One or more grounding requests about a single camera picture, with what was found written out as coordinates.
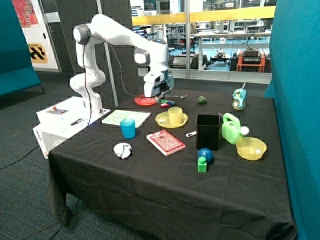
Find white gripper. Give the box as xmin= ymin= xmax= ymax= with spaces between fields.
xmin=143 ymin=70 xmax=174 ymax=100

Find green toy watering can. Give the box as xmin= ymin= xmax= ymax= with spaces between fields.
xmin=221 ymin=113 xmax=250 ymax=145

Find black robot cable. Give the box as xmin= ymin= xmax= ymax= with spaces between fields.
xmin=83 ymin=34 xmax=141 ymax=126

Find red plastic plate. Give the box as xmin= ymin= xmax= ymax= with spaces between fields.
xmin=134 ymin=94 xmax=157 ymax=106

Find green highlighter blue cap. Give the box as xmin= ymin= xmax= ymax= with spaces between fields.
xmin=155 ymin=97 xmax=176 ymax=106

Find green marbled composition notebook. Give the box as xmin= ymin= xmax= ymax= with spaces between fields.
xmin=102 ymin=109 xmax=152 ymax=128

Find blue plastic cup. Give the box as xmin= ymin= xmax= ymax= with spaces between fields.
xmin=120 ymin=119 xmax=136 ymax=139

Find yellow plastic bowl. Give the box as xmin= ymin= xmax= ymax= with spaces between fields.
xmin=235 ymin=137 xmax=267 ymax=161

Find red paperback book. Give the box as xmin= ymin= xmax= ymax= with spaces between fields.
xmin=146 ymin=130 xmax=186 ymax=156

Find green toy block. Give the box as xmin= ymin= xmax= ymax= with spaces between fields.
xmin=197 ymin=156 xmax=207 ymax=173

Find teal kids sippy bottle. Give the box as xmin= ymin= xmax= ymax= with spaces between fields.
xmin=232 ymin=83 xmax=248 ymax=110

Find black square container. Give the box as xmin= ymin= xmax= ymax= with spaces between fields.
xmin=196 ymin=114 xmax=221 ymax=151

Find black tablecloth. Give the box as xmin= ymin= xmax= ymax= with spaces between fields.
xmin=46 ymin=91 xmax=298 ymax=240

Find green toy pepper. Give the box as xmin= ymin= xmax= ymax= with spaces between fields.
xmin=197 ymin=96 xmax=207 ymax=104

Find yellow plastic cup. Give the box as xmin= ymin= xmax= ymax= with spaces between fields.
xmin=168 ymin=107 xmax=183 ymax=125

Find silver metal fork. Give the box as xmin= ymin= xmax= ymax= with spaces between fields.
xmin=165 ymin=94 xmax=188 ymax=99

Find yellow black warning sign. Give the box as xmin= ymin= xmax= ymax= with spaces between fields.
xmin=28 ymin=43 xmax=48 ymax=64

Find crumpled white paper ball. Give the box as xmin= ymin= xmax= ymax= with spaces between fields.
xmin=113 ymin=143 xmax=132 ymax=159

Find pink highlighter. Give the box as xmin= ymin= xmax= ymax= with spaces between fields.
xmin=160 ymin=103 xmax=170 ymax=108

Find black marker pen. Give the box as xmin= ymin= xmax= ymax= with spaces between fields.
xmin=70 ymin=118 xmax=84 ymax=126

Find teal sofa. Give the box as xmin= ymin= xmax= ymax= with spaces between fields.
xmin=0 ymin=0 xmax=42 ymax=96

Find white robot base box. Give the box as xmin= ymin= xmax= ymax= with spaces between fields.
xmin=33 ymin=96 xmax=110 ymax=159

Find yellow plastic plate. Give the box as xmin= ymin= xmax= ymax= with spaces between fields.
xmin=155 ymin=111 xmax=188 ymax=129

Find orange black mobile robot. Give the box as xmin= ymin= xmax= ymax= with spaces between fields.
xmin=229 ymin=48 xmax=272 ymax=73

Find red wall poster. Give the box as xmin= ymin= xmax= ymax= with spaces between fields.
xmin=12 ymin=0 xmax=40 ymax=28

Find blue ball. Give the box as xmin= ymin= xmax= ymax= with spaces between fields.
xmin=197 ymin=148 xmax=214 ymax=165

